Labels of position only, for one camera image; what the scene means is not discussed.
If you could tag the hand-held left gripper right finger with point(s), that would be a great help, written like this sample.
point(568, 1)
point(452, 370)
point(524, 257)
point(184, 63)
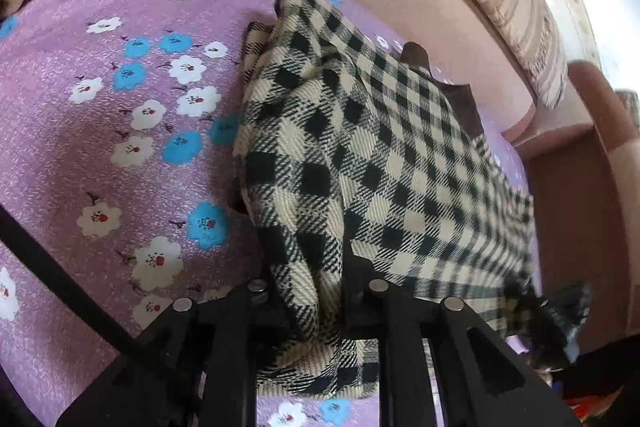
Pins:
point(400, 332)

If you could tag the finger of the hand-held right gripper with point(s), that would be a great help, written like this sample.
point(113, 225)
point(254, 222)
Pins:
point(550, 337)

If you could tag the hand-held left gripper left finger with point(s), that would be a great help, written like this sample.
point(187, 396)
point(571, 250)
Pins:
point(220, 332)

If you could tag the black beige checkered jacket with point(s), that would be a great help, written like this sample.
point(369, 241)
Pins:
point(350, 147)

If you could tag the purple floral bedsheet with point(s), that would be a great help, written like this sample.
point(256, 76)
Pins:
point(125, 132)

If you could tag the patterned grey cushion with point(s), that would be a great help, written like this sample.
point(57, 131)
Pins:
point(629, 107)

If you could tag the pink brown sofa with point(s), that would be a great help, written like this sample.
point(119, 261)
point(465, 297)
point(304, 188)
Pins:
point(400, 7)

